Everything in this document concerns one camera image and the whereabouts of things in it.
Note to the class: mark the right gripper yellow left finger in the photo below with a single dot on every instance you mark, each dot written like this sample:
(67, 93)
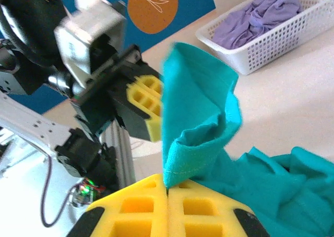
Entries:
(135, 208)

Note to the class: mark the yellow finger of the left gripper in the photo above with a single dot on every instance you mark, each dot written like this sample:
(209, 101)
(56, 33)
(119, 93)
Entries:
(135, 122)
(146, 90)

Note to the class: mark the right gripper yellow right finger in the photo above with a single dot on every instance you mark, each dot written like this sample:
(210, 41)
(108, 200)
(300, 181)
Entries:
(203, 216)

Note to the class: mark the teal t-shirt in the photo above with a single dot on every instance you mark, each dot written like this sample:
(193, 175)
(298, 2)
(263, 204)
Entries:
(198, 104)

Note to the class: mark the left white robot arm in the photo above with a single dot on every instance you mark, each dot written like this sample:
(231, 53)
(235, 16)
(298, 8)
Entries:
(26, 122)

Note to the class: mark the lavender crumpled garment pile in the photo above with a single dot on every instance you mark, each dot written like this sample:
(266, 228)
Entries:
(250, 20)

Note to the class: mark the white plastic lattice basket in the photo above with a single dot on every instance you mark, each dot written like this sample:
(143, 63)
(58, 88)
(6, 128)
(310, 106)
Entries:
(274, 46)

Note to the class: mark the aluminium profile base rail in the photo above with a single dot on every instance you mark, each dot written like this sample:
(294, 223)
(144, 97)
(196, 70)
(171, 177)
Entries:
(121, 156)

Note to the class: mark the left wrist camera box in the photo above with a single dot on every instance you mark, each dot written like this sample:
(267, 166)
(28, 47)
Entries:
(88, 25)

